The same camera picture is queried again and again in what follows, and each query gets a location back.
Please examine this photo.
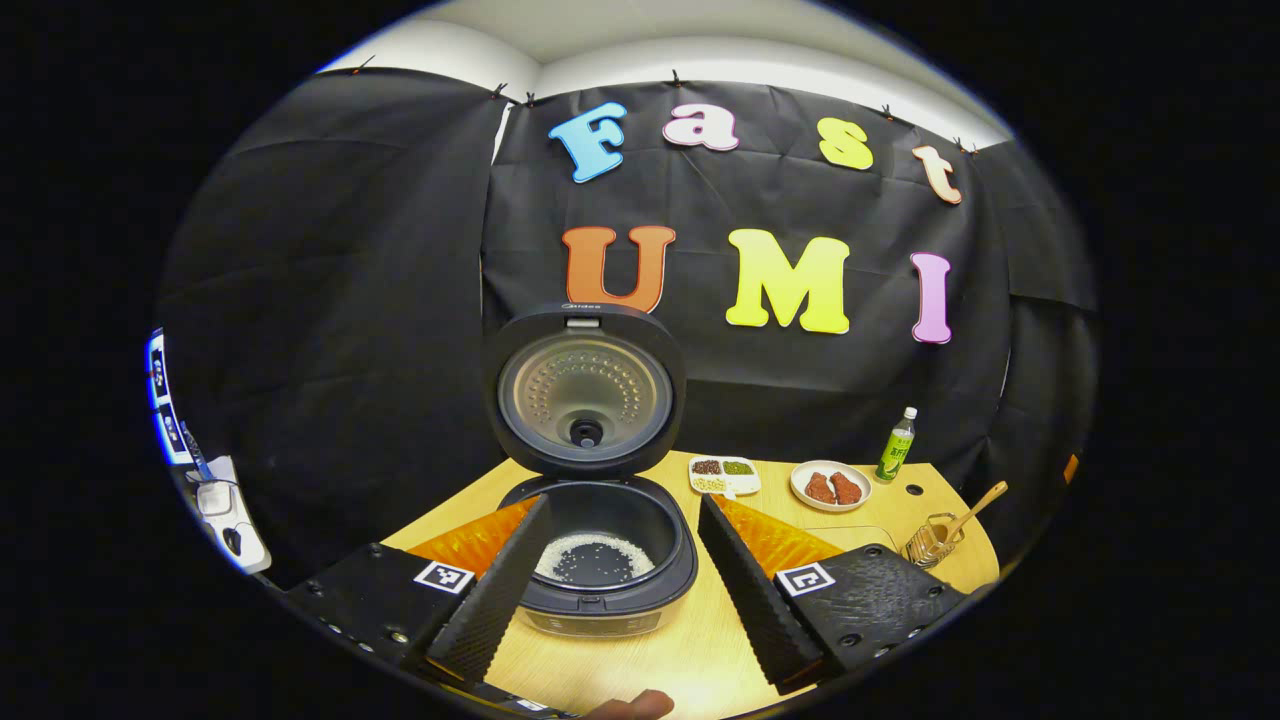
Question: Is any green drink bottle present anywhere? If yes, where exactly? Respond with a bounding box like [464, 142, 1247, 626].
[876, 406, 919, 484]

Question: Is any white power strip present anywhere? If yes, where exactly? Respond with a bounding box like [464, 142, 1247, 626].
[186, 455, 273, 576]

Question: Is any metal wire chopstick holder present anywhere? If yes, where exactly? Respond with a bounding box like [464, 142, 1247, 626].
[905, 512, 967, 569]

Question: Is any wooden spoon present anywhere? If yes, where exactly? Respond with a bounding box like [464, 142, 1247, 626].
[935, 481, 1009, 547]

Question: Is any clear rice container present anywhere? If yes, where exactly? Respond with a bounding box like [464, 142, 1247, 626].
[795, 522, 901, 557]

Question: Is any black silver rice cooker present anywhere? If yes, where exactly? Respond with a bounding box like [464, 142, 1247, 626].
[483, 302, 699, 638]

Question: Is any white divided bean dish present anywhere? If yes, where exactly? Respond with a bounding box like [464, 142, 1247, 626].
[688, 455, 762, 498]

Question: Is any blue bordered wall sign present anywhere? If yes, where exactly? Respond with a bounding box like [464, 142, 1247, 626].
[145, 328, 197, 467]

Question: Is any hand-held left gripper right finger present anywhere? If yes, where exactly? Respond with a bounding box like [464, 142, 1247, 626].
[697, 493, 969, 698]

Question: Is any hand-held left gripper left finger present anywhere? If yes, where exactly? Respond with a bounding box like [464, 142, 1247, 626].
[285, 493, 553, 691]

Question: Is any black backdrop cloth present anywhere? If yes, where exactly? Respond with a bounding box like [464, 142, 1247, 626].
[155, 65, 1101, 591]

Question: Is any white round plate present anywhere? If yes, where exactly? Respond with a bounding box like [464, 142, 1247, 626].
[789, 459, 873, 513]

